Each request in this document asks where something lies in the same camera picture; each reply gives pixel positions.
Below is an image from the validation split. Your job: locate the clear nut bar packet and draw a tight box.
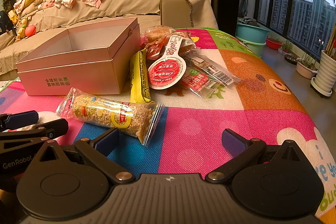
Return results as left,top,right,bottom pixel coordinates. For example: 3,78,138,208
188,55,240,86

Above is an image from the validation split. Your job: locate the black window frame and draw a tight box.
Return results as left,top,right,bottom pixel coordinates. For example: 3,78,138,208
256,0,336,62

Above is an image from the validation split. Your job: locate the yellow plush toy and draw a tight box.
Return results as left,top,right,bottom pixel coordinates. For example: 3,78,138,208
8,10,27,39

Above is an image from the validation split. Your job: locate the spoon-shaped red white packet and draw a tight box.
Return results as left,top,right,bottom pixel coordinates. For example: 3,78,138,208
147,34,187,90

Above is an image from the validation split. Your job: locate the orange-red snack stick packet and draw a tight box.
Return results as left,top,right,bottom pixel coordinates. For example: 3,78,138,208
56,88,164,146

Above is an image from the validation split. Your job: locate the red snack packet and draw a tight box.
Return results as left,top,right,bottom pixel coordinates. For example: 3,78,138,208
180,69,221,98

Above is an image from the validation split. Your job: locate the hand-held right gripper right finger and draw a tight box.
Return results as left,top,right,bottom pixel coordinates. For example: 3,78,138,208
206,129,305,184

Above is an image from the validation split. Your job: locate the beige sofa cover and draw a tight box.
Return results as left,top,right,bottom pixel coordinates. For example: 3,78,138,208
0,0,218,75

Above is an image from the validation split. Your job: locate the colourful cartoon play mat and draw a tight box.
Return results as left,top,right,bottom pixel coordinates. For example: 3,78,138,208
0,27,336,224

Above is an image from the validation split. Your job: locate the small potted plant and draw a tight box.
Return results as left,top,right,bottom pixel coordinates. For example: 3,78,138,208
278,40,294,55

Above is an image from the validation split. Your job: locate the teal plastic basin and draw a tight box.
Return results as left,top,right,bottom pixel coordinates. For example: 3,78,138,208
235,22,270,45

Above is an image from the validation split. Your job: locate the yellow cheese bar packet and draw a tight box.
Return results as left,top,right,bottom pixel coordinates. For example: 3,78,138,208
129,49,155,104

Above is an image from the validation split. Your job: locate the pink cardboard box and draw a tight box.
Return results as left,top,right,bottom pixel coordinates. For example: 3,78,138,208
15,17,141,96

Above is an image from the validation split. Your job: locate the cream floral quilt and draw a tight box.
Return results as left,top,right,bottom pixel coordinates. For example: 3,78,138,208
13,0,45,17

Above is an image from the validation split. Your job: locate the small dark plant pot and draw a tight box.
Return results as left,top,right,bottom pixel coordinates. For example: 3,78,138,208
284,53,298,65

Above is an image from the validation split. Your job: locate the red plastic basin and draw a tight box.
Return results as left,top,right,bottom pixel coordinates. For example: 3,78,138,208
266,39,282,50

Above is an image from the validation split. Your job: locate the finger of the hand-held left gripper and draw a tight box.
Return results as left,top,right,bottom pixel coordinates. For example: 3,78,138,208
0,118,69,150
0,110,39,131

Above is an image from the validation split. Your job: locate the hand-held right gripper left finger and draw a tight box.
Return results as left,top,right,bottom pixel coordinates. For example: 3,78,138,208
39,128,135,185

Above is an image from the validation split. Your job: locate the beige sofa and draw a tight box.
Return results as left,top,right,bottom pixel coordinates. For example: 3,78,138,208
0,0,218,80

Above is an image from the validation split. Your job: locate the black bag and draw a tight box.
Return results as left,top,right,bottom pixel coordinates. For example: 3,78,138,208
0,10,16,35

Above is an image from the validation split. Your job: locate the white ribbed plant pot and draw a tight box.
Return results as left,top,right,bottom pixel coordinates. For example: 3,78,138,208
314,50,336,91

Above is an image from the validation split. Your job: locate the light green plastic basin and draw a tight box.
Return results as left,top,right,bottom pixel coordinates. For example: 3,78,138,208
238,38,266,58

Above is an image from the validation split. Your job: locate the white wheeled pot tray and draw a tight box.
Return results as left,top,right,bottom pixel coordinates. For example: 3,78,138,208
310,77,333,97

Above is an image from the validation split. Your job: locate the pink plant pot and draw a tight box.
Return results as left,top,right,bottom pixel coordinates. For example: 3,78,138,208
297,52,319,79

